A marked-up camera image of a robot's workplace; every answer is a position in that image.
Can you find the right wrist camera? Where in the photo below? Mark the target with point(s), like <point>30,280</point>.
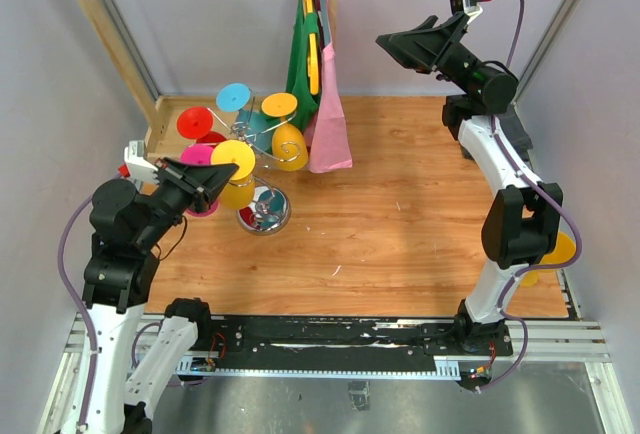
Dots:
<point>470,8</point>

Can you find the folded dark grey cloth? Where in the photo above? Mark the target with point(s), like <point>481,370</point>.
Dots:
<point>513,131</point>

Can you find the red plastic wine glass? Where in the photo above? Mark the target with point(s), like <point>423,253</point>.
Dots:
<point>197,124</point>

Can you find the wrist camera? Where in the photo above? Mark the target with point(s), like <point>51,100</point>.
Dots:
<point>136,167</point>
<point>470,8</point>

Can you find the blue plastic wine glass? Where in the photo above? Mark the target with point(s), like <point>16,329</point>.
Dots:
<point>250,124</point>

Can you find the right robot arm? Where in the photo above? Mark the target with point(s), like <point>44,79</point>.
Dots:
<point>522,223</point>

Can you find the yellow wine glass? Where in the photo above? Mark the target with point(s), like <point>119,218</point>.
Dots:
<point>288,145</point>
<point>564,250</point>
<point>239,191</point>

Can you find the chrome wine glass rack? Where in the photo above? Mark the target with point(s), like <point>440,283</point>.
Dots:
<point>270,209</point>

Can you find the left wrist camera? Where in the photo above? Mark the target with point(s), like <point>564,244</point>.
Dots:
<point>136,167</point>

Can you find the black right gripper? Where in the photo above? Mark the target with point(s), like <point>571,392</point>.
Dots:
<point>426,48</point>

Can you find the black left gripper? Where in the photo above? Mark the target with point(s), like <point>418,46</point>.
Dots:
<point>202,183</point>

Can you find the green tank top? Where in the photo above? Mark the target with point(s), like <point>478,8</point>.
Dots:
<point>297,79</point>

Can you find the grey hanger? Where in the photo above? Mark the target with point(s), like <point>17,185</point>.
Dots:
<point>323,14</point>

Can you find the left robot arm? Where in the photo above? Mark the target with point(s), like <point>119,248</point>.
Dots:
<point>113,394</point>

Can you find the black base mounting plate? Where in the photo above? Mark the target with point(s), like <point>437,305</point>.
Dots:
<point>334,346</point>

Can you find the pink shirt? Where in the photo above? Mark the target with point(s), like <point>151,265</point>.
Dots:
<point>327,135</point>

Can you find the wooden clothes rack frame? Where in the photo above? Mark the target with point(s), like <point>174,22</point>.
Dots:
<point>160,111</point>

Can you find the magenta plastic wine glass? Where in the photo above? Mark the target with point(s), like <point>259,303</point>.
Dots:
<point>199,156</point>

